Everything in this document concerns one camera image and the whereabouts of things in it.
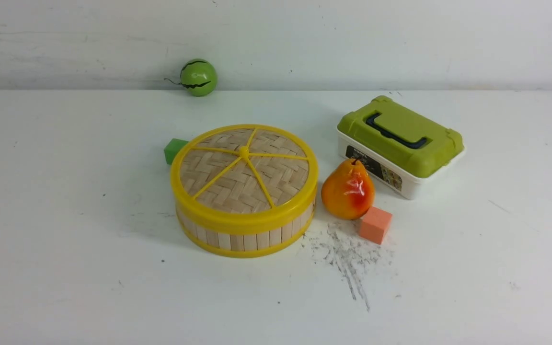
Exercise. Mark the yellow bamboo steamer lid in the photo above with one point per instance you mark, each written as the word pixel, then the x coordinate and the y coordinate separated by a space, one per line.
pixel 245 179

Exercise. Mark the bamboo steamer base yellow rim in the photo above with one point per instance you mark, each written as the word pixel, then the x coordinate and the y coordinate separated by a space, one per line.
pixel 265 242

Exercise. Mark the green lid white storage box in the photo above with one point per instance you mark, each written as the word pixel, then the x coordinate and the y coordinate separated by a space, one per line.
pixel 402 149

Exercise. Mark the orange yellow toy pear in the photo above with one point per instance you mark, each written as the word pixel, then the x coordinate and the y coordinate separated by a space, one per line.
pixel 348 192

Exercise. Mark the green cube block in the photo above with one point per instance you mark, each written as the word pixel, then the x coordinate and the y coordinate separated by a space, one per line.
pixel 173 148

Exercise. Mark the orange cube block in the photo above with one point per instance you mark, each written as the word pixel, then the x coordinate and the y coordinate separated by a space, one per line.
pixel 375 224

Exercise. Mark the green watermelon toy ball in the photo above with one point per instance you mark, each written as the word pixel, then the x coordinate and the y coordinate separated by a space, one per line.
pixel 198 77

